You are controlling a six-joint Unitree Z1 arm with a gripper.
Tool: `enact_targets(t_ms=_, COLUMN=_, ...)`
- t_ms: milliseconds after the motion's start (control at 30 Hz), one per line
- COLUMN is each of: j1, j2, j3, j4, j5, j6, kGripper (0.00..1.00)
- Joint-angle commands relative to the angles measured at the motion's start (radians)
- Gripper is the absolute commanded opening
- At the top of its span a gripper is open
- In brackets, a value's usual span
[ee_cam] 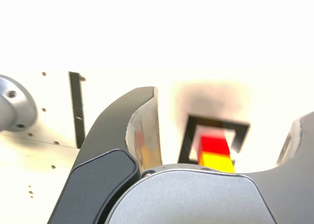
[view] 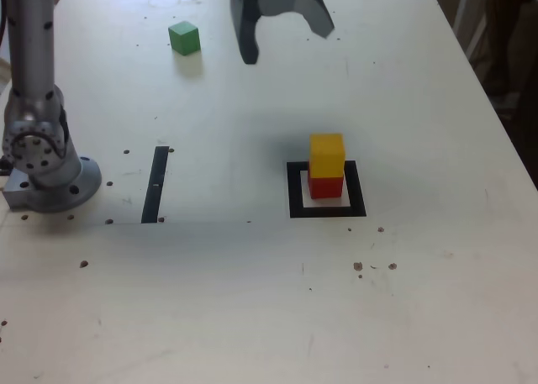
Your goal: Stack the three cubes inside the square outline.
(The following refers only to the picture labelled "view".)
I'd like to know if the yellow cube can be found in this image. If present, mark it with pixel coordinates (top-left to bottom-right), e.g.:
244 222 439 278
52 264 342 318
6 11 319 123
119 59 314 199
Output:
309 133 346 179

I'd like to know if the red cube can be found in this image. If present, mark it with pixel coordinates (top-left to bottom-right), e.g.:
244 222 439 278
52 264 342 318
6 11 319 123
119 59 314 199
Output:
306 171 345 201

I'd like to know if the black tape strip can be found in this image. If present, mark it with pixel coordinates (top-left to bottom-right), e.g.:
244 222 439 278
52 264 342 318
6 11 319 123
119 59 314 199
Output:
140 145 170 224

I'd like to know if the black tape square outline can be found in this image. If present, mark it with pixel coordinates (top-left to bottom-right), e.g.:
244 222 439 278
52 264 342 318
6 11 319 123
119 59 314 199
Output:
286 160 367 219

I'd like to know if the green cube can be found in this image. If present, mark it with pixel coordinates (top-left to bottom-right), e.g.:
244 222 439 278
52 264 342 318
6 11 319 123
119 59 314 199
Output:
167 21 201 56

